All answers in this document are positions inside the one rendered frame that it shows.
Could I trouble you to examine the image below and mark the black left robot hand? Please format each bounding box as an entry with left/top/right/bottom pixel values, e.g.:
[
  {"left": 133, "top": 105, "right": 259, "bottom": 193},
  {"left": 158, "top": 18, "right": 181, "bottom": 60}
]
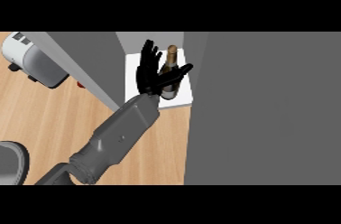
[{"left": 135, "top": 39, "right": 197, "bottom": 97}]

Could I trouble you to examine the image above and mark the dark wine bottle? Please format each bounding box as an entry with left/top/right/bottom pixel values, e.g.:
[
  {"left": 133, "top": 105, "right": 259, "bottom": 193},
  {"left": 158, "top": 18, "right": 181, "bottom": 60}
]
[{"left": 157, "top": 44, "right": 184, "bottom": 101}]

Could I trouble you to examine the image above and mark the narrow grey cabinet door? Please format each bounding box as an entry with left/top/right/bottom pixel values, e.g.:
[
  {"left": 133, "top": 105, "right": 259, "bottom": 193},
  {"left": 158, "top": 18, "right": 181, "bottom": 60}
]
[{"left": 21, "top": 32, "right": 129, "bottom": 113}]

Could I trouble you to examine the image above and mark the large dark grey cabinet door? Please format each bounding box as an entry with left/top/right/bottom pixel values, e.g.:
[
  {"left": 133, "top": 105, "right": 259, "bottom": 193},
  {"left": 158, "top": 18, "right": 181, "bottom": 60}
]
[{"left": 184, "top": 32, "right": 341, "bottom": 186}]

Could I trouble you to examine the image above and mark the white and grey appliance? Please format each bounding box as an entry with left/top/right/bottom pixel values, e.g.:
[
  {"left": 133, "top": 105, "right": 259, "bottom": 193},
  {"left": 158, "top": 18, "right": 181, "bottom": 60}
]
[{"left": 2, "top": 32, "right": 71, "bottom": 90}]

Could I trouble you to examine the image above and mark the dark grey rounded object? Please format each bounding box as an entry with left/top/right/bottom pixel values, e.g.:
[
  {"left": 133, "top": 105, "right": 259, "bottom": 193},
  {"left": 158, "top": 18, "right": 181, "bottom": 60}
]
[{"left": 0, "top": 140, "right": 32, "bottom": 186}]

